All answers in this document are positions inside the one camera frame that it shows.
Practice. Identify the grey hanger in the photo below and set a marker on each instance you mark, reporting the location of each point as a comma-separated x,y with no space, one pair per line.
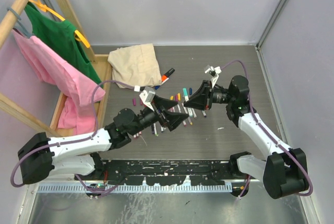
19,24

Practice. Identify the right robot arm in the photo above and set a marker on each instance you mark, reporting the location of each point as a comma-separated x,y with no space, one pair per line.
284,170

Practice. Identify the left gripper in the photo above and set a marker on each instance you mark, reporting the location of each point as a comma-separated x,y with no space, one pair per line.
171,119

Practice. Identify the orange black highlighter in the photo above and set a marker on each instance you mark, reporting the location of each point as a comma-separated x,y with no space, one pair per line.
167,74

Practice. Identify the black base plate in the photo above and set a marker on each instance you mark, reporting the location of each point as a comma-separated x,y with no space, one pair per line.
165,172

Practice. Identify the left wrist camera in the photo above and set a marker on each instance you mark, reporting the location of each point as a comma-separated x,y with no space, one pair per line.
146,95

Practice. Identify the yellow hanger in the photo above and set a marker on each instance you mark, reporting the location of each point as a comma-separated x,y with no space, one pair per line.
44,8

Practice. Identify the pink shirt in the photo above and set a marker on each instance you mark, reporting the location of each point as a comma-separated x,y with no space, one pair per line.
78,88

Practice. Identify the grey cap white marker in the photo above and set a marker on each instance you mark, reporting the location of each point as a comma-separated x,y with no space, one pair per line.
194,113

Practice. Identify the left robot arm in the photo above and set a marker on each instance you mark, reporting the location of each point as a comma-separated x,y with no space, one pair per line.
44,156

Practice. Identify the green shirt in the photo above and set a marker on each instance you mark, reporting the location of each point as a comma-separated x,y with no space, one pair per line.
59,36

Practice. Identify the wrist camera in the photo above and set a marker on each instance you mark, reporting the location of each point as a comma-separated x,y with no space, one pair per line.
146,95
214,73

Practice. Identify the green cap rainbow pen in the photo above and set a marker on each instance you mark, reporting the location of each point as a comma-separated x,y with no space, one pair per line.
155,129

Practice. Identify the grey cable duct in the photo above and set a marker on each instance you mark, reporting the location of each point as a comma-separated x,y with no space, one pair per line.
157,188

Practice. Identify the teal cap white marker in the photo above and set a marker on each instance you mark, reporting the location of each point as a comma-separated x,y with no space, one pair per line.
186,98

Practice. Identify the beige folded cloth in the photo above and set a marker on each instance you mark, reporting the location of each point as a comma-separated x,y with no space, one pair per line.
135,65

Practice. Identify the wooden clothes rack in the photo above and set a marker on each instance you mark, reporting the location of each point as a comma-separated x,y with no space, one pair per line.
99,63

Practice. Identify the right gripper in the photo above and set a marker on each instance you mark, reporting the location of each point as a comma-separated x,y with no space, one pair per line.
200,99

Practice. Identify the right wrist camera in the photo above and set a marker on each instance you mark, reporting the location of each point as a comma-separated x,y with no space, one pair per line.
214,73

